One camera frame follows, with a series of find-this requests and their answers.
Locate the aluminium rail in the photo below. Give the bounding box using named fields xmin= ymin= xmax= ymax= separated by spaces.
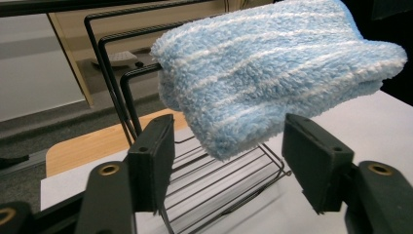
xmin=0 ymin=148 xmax=47 ymax=179

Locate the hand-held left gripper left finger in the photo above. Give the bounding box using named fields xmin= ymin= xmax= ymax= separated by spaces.
xmin=126 ymin=113 xmax=176 ymax=216

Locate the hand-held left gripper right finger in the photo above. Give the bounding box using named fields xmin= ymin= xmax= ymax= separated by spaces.
xmin=281 ymin=112 xmax=356 ymax=216

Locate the black wire rack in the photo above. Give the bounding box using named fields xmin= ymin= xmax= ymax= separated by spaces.
xmin=83 ymin=0 xmax=292 ymax=234

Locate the white power strip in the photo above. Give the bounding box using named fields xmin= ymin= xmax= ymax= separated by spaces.
xmin=92 ymin=50 xmax=145 ymax=70

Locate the black curtain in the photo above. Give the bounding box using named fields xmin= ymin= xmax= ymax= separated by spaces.
xmin=340 ymin=0 xmax=413 ymax=107

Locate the light wooden desk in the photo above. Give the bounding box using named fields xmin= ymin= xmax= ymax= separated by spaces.
xmin=47 ymin=0 xmax=277 ymax=108

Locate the blue striped towel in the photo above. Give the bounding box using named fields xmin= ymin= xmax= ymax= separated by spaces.
xmin=149 ymin=0 xmax=409 ymax=163

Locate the white cabinet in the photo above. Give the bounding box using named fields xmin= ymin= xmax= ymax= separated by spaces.
xmin=0 ymin=13 xmax=87 ymax=123

